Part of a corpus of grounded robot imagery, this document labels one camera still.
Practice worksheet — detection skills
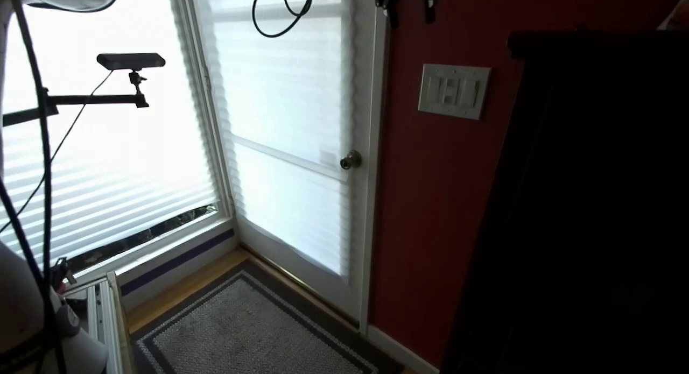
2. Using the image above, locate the white glass door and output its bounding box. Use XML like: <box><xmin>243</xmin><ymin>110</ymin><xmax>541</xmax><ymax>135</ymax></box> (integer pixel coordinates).
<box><xmin>171</xmin><ymin>0</ymin><xmax>389</xmax><ymax>334</ymax></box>

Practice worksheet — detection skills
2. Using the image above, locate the dark wooden cabinet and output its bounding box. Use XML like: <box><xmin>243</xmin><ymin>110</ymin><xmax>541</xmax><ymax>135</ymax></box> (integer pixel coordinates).
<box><xmin>440</xmin><ymin>29</ymin><xmax>689</xmax><ymax>374</ymax></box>

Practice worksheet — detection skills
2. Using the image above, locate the window with white blinds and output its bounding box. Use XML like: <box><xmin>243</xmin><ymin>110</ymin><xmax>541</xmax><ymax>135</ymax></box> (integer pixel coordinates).
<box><xmin>0</xmin><ymin>0</ymin><xmax>234</xmax><ymax>280</ymax></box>

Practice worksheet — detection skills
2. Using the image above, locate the grey bordered rug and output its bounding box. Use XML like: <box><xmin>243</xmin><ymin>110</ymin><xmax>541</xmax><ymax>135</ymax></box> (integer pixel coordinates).
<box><xmin>131</xmin><ymin>260</ymin><xmax>405</xmax><ymax>374</ymax></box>

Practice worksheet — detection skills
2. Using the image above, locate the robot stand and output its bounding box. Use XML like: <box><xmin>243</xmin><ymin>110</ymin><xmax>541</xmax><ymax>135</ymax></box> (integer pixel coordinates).
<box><xmin>58</xmin><ymin>271</ymin><xmax>134</xmax><ymax>374</ymax></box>

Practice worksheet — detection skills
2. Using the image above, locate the white wall switch plate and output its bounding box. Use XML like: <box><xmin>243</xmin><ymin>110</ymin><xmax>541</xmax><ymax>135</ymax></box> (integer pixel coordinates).
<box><xmin>418</xmin><ymin>63</ymin><xmax>492</xmax><ymax>121</ymax></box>

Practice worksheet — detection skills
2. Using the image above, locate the camera on mount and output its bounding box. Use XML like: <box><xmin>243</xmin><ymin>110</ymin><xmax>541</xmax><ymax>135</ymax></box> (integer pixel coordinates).
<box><xmin>0</xmin><ymin>53</ymin><xmax>166</xmax><ymax>128</ymax></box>

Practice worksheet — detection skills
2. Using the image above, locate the black cable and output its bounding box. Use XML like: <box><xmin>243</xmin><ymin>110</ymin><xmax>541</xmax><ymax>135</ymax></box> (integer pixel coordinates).
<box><xmin>0</xmin><ymin>70</ymin><xmax>114</xmax><ymax>235</ymax></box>

